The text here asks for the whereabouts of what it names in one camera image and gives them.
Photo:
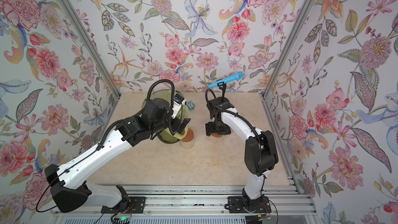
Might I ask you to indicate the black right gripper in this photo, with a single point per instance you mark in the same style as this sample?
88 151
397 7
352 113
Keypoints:
210 129

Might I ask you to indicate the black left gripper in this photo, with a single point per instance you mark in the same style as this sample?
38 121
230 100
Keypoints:
177 126

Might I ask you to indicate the clear plastic rice jar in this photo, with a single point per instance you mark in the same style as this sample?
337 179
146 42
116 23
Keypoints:
216 138

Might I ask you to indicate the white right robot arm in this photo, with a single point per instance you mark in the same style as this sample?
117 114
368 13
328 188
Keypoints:
222 112

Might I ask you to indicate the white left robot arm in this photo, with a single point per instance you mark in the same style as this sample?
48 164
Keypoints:
68 183

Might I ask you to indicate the green plastic bin liner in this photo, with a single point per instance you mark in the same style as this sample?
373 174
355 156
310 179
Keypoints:
174 130

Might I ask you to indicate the closed jar brown lid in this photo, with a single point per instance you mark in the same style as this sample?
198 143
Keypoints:
188 141

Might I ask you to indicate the black mesh waste bin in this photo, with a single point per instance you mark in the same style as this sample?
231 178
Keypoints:
169 121

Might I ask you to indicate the small blue figurine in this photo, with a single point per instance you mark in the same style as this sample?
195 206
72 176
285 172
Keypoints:
190 105

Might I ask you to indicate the blue toy microphone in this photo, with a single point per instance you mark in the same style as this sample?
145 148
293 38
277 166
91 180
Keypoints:
234 77

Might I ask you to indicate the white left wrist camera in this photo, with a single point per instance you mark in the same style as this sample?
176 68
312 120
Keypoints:
178 103

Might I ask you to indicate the aluminium corner post left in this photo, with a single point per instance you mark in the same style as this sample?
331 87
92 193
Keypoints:
87 42

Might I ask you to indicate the aluminium corner post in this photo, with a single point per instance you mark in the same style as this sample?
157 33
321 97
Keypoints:
306 8
87 42

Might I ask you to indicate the aluminium corner post right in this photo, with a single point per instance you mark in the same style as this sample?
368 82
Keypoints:
306 8

